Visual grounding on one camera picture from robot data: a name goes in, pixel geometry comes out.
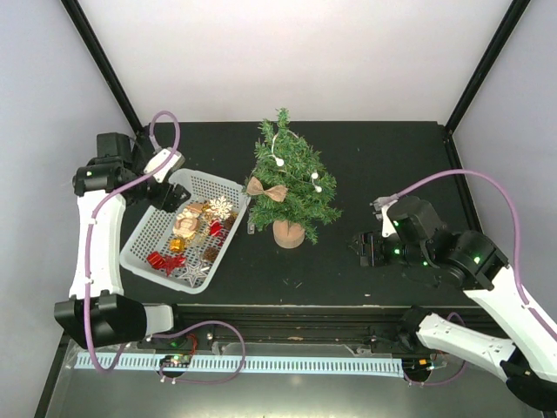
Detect brown pine cone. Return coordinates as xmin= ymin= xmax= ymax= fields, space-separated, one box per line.
xmin=223 ymin=214 xmax=237 ymax=231
xmin=203 ymin=246 xmax=220 ymax=263

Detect white plastic basket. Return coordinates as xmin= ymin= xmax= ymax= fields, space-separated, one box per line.
xmin=120 ymin=169 xmax=250 ymax=294

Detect brown burlap bow ornament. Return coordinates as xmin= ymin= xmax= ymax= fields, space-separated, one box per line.
xmin=245 ymin=177 xmax=288 ymax=203

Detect small green christmas tree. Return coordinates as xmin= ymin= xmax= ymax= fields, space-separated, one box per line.
xmin=241 ymin=107 xmax=343 ymax=250

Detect clear wire string lights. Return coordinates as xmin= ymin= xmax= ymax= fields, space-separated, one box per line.
xmin=245 ymin=128 xmax=324 ymax=236

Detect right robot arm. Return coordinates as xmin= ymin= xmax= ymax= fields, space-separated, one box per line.
xmin=352 ymin=196 xmax=556 ymax=412

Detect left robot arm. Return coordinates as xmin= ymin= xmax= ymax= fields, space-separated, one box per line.
xmin=54 ymin=132 xmax=191 ymax=348

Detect beige burlap sack ornament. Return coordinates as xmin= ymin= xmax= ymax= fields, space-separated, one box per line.
xmin=172 ymin=202 xmax=202 ymax=239

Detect gold glitter word ornament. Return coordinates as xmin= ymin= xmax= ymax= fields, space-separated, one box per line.
xmin=191 ymin=204 xmax=216 ymax=245

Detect white snowflake ornament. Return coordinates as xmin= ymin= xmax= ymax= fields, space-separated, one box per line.
xmin=209 ymin=196 xmax=233 ymax=220

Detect red santa ornament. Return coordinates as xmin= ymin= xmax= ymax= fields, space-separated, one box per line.
xmin=210 ymin=219 xmax=223 ymax=237

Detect gold gift box ornament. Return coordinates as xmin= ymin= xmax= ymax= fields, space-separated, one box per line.
xmin=169 ymin=237 xmax=187 ymax=253

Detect red gold gift ornament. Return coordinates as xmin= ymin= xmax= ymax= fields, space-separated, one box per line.
xmin=146 ymin=251 xmax=167 ymax=270

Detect red star ornament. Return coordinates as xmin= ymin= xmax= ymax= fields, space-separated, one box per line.
xmin=164 ymin=254 xmax=187 ymax=277

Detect silver star ornament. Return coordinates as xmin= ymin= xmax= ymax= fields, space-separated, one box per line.
xmin=178 ymin=261 xmax=211 ymax=288

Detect right circuit board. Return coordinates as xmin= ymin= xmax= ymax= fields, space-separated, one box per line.
xmin=406 ymin=352 xmax=448 ymax=371

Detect circuit board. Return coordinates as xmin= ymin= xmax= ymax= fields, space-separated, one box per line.
xmin=159 ymin=354 xmax=191 ymax=367
xmin=406 ymin=352 xmax=448 ymax=371

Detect left circuit board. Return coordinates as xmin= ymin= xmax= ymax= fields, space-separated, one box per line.
xmin=159 ymin=354 xmax=191 ymax=367

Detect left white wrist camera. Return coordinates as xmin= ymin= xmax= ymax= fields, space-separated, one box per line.
xmin=143 ymin=148 xmax=185 ymax=183

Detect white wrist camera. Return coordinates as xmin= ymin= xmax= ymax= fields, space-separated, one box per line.
xmin=370 ymin=195 xmax=398 ymax=238
xmin=143 ymin=148 xmax=185 ymax=183

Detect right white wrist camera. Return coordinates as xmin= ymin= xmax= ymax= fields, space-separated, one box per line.
xmin=370 ymin=195 xmax=398 ymax=238

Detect white slotted cable duct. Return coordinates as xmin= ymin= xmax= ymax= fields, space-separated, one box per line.
xmin=76 ymin=352 xmax=405 ymax=378

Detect left black frame post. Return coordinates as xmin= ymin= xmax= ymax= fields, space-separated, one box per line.
xmin=61 ymin=0 xmax=144 ymax=133

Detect black frame post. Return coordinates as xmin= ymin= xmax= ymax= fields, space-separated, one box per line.
xmin=445 ymin=0 xmax=531 ymax=135
xmin=61 ymin=0 xmax=144 ymax=133

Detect right black frame post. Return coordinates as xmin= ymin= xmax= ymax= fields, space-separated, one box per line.
xmin=445 ymin=0 xmax=531 ymax=135

